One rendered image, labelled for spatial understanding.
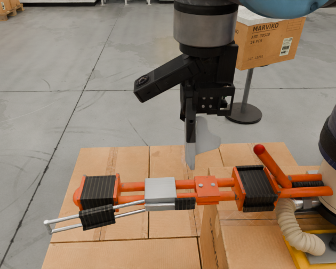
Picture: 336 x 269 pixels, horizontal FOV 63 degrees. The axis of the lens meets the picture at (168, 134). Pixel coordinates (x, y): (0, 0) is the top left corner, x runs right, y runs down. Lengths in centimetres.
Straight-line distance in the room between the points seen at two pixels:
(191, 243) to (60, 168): 149
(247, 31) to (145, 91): 188
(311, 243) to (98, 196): 46
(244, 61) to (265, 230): 177
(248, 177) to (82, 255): 76
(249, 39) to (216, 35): 193
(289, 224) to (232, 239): 14
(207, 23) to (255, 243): 53
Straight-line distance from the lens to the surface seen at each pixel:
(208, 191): 62
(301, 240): 68
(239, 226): 76
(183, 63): 43
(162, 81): 43
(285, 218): 69
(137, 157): 152
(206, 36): 39
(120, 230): 122
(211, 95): 44
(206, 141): 45
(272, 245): 75
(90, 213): 58
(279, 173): 64
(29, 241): 201
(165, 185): 62
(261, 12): 28
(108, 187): 62
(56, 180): 230
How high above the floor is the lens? 155
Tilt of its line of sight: 37 degrees down
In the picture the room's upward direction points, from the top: straight up
